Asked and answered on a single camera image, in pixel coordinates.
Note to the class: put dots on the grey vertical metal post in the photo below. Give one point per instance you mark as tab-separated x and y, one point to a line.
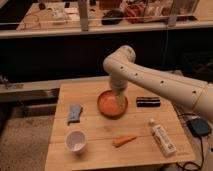
82	5

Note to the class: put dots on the cream cylindrical gripper body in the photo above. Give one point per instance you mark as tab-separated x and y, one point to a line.
120	98

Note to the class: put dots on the blue folded cloth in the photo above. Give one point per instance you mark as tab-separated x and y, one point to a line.
74	114

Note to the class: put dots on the orange carrot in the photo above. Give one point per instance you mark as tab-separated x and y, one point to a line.
123	140

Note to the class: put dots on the black rectangular block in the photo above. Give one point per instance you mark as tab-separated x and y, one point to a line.
148	101

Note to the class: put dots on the white glue bottle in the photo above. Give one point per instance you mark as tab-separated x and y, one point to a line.
160	135

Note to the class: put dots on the white paper cup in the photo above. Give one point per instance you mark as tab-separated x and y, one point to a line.
75	141

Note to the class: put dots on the black power adapter box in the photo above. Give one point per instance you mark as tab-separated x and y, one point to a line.
198	127

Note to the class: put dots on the orange round plate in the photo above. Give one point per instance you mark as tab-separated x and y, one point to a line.
107	105

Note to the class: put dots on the black object on bench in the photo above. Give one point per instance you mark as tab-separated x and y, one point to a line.
112	17

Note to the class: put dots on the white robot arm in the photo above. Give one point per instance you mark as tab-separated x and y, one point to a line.
193	94

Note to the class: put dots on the grey right metal post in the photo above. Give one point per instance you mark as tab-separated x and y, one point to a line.
174	12

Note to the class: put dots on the red tool on bench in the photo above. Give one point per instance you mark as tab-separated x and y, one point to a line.
134	13

